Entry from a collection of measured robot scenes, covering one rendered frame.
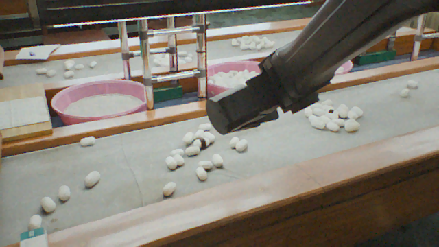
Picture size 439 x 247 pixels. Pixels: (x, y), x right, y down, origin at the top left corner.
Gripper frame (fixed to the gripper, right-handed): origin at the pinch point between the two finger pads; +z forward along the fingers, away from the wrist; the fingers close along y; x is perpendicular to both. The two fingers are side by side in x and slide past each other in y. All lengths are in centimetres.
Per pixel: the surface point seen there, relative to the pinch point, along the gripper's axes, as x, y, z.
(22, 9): -159, 39, 234
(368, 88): -5, -59, 28
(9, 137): -12, 41, 27
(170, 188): 9.3, 13.7, 5.1
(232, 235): 20.1, 7.3, -3.4
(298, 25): -52, -82, 82
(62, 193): 4.7, 32.2, 9.9
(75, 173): 0.7, 29.3, 17.8
